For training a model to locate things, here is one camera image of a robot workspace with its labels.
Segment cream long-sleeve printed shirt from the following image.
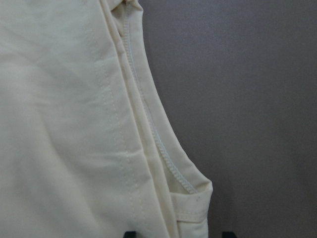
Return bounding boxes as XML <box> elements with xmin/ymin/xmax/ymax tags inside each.
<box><xmin>0</xmin><ymin>0</ymin><xmax>212</xmax><ymax>238</ymax></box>

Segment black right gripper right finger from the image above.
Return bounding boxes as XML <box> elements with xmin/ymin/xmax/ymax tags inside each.
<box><xmin>221</xmin><ymin>231</ymin><xmax>235</xmax><ymax>238</ymax></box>

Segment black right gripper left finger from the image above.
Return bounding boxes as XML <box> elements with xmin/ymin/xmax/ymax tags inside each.
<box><xmin>123</xmin><ymin>231</ymin><xmax>136</xmax><ymax>238</ymax></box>

